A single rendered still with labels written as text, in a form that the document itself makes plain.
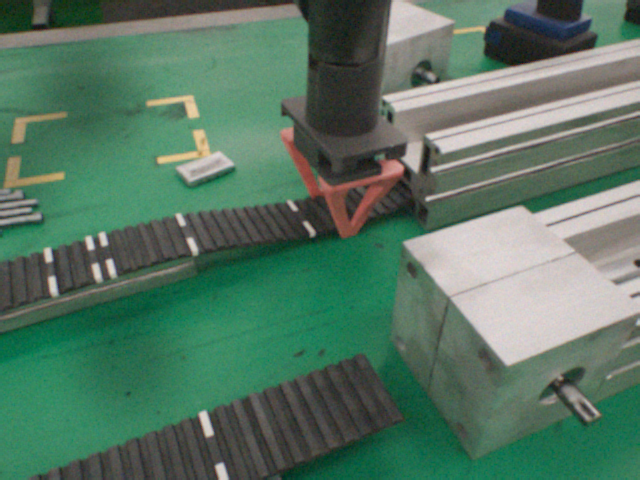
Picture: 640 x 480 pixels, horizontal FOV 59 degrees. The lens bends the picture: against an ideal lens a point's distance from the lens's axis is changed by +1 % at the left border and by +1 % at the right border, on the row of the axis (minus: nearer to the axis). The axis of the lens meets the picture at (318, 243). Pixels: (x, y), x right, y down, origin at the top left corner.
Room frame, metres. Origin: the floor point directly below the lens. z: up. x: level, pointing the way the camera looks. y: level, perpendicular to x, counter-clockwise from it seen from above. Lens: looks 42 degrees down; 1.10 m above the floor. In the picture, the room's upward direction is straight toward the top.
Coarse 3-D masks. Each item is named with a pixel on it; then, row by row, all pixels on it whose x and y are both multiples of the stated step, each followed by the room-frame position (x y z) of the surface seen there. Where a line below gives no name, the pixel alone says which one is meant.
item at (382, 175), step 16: (304, 144) 0.38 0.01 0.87; (320, 160) 0.36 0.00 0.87; (368, 160) 0.37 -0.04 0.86; (384, 160) 0.38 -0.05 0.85; (320, 176) 0.35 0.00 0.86; (336, 176) 0.34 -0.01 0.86; (352, 176) 0.34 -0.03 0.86; (368, 176) 0.35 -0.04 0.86; (384, 176) 0.36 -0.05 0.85; (400, 176) 0.36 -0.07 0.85; (336, 192) 0.34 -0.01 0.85; (368, 192) 0.37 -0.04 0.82; (384, 192) 0.37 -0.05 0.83; (336, 208) 0.35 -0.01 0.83; (368, 208) 0.37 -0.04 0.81; (336, 224) 0.36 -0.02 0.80; (352, 224) 0.37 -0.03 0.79
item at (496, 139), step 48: (624, 48) 0.56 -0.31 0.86; (384, 96) 0.46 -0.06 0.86; (432, 96) 0.46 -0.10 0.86; (480, 96) 0.48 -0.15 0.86; (528, 96) 0.50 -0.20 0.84; (576, 96) 0.53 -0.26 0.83; (624, 96) 0.46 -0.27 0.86; (432, 144) 0.38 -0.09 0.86; (480, 144) 0.39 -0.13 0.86; (528, 144) 0.42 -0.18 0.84; (576, 144) 0.43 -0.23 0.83; (624, 144) 0.47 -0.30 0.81; (432, 192) 0.38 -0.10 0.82; (480, 192) 0.39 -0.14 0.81; (528, 192) 0.42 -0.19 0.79
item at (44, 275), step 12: (36, 252) 0.31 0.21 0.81; (48, 252) 0.31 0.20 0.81; (36, 264) 0.30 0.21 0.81; (48, 264) 0.30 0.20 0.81; (36, 276) 0.28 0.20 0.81; (48, 276) 0.28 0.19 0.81; (36, 288) 0.27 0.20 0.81; (48, 288) 0.27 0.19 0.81; (60, 288) 0.27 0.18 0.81; (36, 300) 0.26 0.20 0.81
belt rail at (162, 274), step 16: (192, 256) 0.32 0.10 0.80; (144, 272) 0.30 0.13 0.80; (160, 272) 0.31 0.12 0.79; (176, 272) 0.31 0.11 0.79; (192, 272) 0.32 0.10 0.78; (96, 288) 0.29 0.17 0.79; (112, 288) 0.29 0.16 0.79; (128, 288) 0.30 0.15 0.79; (144, 288) 0.30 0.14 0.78; (32, 304) 0.27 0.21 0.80; (48, 304) 0.28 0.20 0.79; (64, 304) 0.28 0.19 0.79; (80, 304) 0.28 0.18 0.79; (96, 304) 0.29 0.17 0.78; (0, 320) 0.26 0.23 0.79; (16, 320) 0.26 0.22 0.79; (32, 320) 0.27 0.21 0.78
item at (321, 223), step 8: (296, 200) 0.40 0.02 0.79; (304, 200) 0.40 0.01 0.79; (312, 200) 0.40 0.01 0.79; (304, 208) 0.39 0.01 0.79; (312, 208) 0.39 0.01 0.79; (320, 208) 0.39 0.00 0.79; (304, 216) 0.38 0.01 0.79; (312, 216) 0.38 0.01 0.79; (320, 216) 0.38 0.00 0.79; (312, 224) 0.37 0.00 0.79; (320, 224) 0.37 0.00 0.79; (328, 224) 0.37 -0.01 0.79; (320, 232) 0.36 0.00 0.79; (328, 232) 0.36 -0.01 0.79
